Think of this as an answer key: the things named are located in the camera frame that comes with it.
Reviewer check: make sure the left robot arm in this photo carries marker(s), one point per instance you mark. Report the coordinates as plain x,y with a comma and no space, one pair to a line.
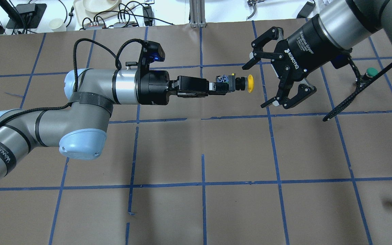
79,130

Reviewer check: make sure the white paper cup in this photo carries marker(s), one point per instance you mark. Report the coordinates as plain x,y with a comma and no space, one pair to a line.
57,25

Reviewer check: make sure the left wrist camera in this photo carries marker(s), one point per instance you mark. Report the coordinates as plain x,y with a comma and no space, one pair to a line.
150,52

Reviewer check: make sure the beige plate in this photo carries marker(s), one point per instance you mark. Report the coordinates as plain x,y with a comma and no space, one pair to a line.
96,6

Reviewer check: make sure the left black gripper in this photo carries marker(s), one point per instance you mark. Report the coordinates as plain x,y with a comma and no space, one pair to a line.
152,89

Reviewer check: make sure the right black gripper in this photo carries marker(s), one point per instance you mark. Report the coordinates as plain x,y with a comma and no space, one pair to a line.
299,46

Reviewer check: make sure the beige tray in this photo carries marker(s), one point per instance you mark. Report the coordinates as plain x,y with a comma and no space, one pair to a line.
81,13

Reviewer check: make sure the aluminium frame post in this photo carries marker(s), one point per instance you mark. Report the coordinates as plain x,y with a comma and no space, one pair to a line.
197,14

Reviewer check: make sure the black camera stand base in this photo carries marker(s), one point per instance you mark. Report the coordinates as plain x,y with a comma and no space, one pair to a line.
27,16

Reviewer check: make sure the yellow push button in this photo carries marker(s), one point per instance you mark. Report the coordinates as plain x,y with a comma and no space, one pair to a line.
231,83

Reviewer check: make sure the green push button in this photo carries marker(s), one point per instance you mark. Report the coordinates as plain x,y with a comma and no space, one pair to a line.
369,74

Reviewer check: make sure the black power adapter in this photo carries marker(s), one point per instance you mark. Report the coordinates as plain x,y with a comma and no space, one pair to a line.
148,15

